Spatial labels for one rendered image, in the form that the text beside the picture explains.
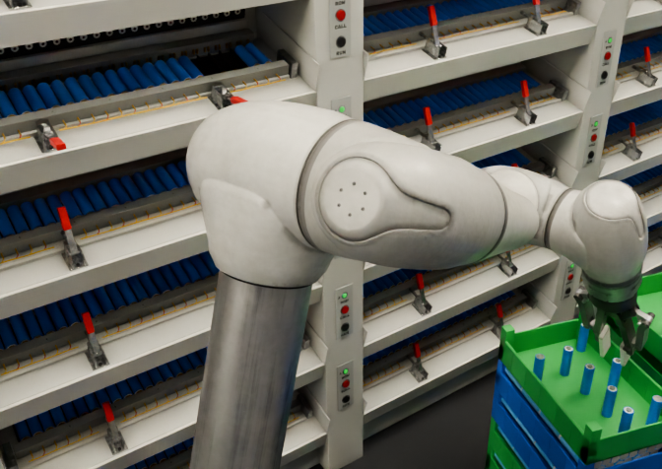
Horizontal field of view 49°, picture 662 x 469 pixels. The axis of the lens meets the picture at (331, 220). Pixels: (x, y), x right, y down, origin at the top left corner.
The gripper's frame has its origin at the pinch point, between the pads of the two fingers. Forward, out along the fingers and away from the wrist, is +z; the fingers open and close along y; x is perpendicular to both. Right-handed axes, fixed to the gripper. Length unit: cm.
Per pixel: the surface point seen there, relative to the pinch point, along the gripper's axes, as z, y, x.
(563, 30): -28, -32, 48
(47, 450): -23, -66, -75
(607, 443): 1.1, 6.6, -17.1
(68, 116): -71, -61, -37
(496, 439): 27.1, -18.3, -17.9
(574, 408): 7.7, -2.6, -11.3
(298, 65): -55, -51, -4
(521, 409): 12.0, -12.2, -14.7
